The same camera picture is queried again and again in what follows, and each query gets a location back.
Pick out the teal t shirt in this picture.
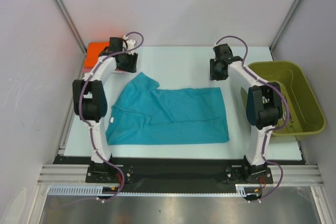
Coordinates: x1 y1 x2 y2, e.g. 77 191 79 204
106 73 229 145

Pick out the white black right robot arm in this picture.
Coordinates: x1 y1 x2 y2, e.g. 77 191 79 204
209 44 285 183

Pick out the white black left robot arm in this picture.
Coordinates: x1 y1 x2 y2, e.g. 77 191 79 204
72 35 138 183

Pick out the folded orange t shirt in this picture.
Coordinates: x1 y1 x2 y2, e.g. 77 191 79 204
84 41 109 68

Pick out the folded pink t shirt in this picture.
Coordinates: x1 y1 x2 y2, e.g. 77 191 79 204
82 67 124 74

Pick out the olive green plastic basket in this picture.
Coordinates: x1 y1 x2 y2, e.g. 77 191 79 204
248 61 326 139

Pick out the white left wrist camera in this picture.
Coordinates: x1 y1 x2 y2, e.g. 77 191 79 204
122 36 137 54

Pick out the aluminium corner post right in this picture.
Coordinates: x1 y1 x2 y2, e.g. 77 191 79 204
269 0 303 54

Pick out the aluminium corner post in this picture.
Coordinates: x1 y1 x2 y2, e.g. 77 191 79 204
53 0 87 53
269 0 303 54

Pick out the aluminium corner post left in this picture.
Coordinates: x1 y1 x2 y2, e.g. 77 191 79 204
53 0 87 53

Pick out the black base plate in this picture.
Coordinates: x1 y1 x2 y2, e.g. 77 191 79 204
53 156 305 194

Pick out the aluminium rail profile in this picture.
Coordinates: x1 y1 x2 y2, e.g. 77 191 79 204
37 164 324 187

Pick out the slotted grey cable duct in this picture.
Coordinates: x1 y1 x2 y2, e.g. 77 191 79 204
48 185 260 197

